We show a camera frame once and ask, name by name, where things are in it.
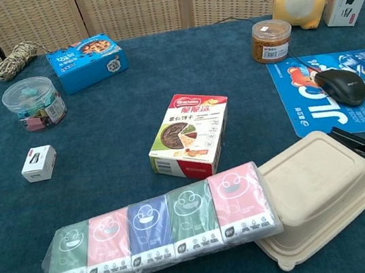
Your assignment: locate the black computer mouse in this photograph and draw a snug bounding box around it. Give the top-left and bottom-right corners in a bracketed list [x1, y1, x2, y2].
[312, 64, 365, 113]

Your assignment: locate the red white snack box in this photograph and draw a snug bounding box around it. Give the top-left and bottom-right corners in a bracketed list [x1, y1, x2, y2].
[140, 86, 239, 185]

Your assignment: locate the blue cookie box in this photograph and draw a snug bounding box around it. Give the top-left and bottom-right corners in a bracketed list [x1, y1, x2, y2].
[44, 31, 133, 98]

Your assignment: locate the blue cartoon mouse pad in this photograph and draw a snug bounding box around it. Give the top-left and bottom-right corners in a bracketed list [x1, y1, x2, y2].
[265, 46, 365, 148]

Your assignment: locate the blue felt table cover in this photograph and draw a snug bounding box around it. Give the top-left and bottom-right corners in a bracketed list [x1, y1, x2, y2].
[0, 0, 365, 273]

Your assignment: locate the wrapped pocket tissue multipack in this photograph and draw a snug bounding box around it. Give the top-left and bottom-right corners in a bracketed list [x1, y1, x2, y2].
[30, 158, 290, 273]

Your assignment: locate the clear jar with brown food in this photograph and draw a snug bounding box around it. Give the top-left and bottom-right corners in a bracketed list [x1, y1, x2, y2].
[247, 16, 297, 67]

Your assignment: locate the beige lidded lunch container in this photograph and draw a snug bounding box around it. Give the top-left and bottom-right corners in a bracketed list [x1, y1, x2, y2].
[240, 123, 365, 273]

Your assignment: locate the small white cardboard box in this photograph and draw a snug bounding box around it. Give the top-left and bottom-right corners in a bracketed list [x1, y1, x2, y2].
[18, 143, 61, 184]

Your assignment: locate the clear jar of binder clips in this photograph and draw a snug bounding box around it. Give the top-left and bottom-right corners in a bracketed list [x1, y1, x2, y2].
[0, 73, 70, 137]

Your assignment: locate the beige braided rope bundle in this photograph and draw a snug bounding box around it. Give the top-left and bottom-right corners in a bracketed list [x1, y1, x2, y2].
[0, 39, 52, 83]

